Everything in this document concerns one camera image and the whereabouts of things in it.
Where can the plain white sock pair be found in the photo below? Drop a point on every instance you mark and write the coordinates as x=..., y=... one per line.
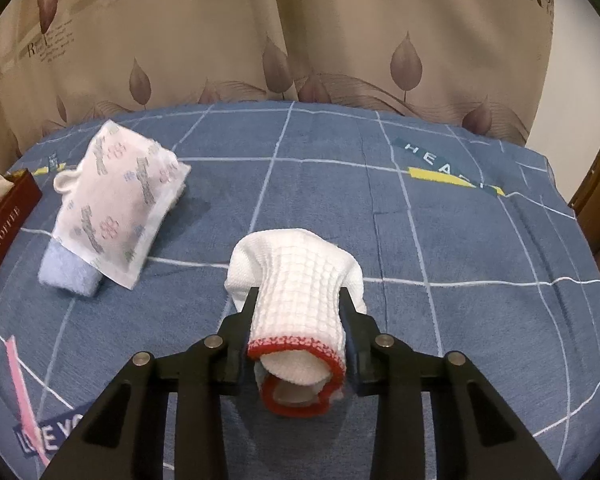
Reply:
x=65, y=182

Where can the floral printed white packet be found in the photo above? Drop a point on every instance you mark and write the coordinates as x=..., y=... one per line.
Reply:
x=110, y=200

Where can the white sock with red trim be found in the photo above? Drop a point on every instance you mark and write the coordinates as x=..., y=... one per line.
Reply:
x=295, y=290

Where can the light blue towel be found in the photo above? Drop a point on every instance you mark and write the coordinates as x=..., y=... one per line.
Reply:
x=70, y=270

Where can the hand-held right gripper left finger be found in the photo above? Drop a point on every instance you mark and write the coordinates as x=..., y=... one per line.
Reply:
x=235, y=330

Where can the red tin box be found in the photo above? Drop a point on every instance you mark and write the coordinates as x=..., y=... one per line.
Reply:
x=5, y=245

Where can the beige leaf print curtain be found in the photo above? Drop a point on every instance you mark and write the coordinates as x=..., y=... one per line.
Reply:
x=230, y=35

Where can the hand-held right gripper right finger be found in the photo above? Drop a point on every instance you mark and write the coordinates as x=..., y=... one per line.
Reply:
x=362, y=340

